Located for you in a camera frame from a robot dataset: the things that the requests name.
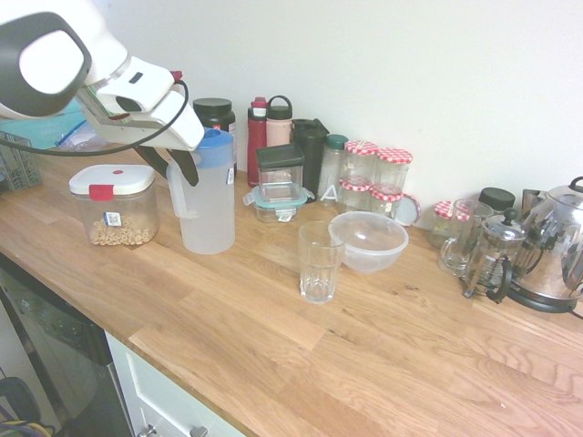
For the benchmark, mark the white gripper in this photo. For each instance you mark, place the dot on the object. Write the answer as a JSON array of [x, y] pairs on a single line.
[[177, 127]]

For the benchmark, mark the translucent pitcher with blue lid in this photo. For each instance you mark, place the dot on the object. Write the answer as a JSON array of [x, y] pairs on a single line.
[[209, 214]]

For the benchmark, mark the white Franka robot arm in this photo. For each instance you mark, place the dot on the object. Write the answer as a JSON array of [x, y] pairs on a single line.
[[45, 45]]

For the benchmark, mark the dark red water bottle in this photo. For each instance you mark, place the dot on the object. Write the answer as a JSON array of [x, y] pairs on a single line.
[[256, 136]]

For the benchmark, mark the cereal container with white lid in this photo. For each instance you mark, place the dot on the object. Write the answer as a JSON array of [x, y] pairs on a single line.
[[118, 177]]

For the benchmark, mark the black Vega protein tub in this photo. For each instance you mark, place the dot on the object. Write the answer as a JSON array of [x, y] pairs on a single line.
[[218, 118]]

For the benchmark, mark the clear zip bag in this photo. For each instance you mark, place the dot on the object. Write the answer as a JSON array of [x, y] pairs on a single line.
[[82, 136]]

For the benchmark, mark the square container with black lid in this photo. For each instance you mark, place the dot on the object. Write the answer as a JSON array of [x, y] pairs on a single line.
[[279, 157]]

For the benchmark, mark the glass container with teal clips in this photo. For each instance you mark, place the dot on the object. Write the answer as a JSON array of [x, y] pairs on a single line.
[[278, 200]]

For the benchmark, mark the pink bottle with black cap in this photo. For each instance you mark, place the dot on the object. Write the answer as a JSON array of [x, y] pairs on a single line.
[[278, 129]]

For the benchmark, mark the pale teal packet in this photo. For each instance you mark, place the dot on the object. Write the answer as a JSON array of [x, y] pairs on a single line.
[[50, 127]]

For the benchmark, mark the black shaker bottle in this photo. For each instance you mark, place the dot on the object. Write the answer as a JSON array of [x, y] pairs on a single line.
[[314, 145]]

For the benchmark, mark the grey-green plastic crate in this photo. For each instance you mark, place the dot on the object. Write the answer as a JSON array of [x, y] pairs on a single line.
[[18, 164]]

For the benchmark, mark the clear bottle with green cap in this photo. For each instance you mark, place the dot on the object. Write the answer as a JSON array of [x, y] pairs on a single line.
[[334, 168]]

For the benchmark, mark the clear ribbed drinking glass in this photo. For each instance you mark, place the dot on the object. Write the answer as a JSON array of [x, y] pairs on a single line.
[[319, 273]]

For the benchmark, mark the jam jar red checkered lid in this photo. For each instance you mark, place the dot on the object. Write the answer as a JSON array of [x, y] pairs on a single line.
[[394, 170], [355, 196], [360, 159], [386, 202]]

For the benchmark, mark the black glass-front appliance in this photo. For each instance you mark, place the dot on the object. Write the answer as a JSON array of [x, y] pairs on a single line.
[[54, 328]]

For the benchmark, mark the clear plastic bowl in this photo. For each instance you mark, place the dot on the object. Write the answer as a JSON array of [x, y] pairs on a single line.
[[378, 241]]

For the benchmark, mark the pale green cabinet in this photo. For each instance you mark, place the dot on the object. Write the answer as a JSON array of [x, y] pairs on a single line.
[[150, 387]]

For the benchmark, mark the loose red checkered jar lid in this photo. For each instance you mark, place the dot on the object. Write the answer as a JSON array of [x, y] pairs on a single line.
[[410, 210]]

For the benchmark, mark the small jar red checkered lid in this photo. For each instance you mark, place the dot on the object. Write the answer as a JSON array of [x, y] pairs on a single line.
[[441, 223]]

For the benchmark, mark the clear glass mug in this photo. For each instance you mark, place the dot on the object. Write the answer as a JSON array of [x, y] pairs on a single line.
[[455, 255]]

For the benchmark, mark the jar with black lid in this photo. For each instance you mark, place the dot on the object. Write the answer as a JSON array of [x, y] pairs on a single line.
[[496, 196]]

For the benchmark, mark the glass French press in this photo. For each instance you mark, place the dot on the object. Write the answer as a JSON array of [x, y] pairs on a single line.
[[492, 255]]

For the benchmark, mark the stainless steel kettle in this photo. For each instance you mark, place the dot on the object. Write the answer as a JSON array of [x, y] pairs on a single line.
[[555, 246]]

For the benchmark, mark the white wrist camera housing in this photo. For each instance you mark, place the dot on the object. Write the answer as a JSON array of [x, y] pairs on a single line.
[[146, 84]]

